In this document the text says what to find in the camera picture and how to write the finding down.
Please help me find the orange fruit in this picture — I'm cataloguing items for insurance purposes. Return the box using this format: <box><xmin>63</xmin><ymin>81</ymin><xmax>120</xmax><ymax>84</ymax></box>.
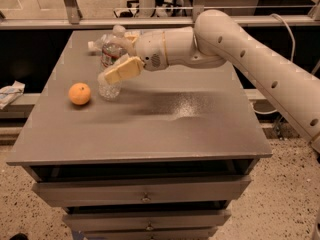
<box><xmin>68</xmin><ymin>83</ymin><xmax>91</xmax><ymax>105</ymax></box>

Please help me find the white packet on ledge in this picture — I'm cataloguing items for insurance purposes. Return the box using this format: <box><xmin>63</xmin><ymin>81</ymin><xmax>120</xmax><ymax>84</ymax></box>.
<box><xmin>0</xmin><ymin>81</ymin><xmax>25</xmax><ymax>109</ymax></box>

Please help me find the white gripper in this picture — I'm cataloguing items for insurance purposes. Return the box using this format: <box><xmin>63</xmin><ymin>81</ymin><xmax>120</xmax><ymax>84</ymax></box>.
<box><xmin>103</xmin><ymin>30</ymin><xmax>169</xmax><ymax>84</ymax></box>

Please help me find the bottom grey drawer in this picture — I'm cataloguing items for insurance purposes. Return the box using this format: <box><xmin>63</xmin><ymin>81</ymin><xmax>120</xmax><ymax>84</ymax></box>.
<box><xmin>84</xmin><ymin>227</ymin><xmax>217</xmax><ymax>240</ymax></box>

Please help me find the white cable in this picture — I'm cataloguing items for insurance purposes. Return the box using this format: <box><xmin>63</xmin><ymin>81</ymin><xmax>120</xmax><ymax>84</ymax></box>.
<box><xmin>253</xmin><ymin>13</ymin><xmax>320</xmax><ymax>116</ymax></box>

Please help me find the clear water bottle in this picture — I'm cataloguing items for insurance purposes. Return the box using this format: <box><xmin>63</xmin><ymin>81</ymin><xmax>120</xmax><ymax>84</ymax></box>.
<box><xmin>98</xmin><ymin>25</ymin><xmax>127</xmax><ymax>100</ymax></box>

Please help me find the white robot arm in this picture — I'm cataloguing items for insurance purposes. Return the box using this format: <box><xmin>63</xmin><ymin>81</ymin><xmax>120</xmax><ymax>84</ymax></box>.
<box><xmin>98</xmin><ymin>10</ymin><xmax>320</xmax><ymax>152</ymax></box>

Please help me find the grey drawer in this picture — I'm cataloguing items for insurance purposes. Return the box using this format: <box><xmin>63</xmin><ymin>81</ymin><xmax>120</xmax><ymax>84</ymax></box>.
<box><xmin>84</xmin><ymin>227</ymin><xmax>217</xmax><ymax>240</ymax></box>
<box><xmin>63</xmin><ymin>210</ymin><xmax>231</xmax><ymax>232</ymax></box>
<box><xmin>32</xmin><ymin>175</ymin><xmax>251</xmax><ymax>207</ymax></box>

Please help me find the top grey drawer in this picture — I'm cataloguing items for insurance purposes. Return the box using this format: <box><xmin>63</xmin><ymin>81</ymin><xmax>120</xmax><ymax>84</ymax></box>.
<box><xmin>32</xmin><ymin>175</ymin><xmax>251</xmax><ymax>207</ymax></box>

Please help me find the lying white labelled bottle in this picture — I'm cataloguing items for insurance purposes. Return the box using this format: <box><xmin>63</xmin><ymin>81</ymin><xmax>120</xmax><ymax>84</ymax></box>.
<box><xmin>88</xmin><ymin>34</ymin><xmax>107</xmax><ymax>53</ymax></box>

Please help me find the metal railing frame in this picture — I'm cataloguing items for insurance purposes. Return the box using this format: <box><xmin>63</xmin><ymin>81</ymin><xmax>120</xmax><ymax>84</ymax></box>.
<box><xmin>0</xmin><ymin>0</ymin><xmax>319</xmax><ymax>30</ymax></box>

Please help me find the grey drawer cabinet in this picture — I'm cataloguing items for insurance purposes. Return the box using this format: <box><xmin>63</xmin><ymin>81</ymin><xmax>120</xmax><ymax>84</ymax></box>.
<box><xmin>6</xmin><ymin>29</ymin><xmax>273</xmax><ymax>240</ymax></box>

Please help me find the middle grey drawer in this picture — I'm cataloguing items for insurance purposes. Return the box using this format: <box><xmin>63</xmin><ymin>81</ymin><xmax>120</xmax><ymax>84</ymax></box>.
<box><xmin>63</xmin><ymin>210</ymin><xmax>231</xmax><ymax>232</ymax></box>

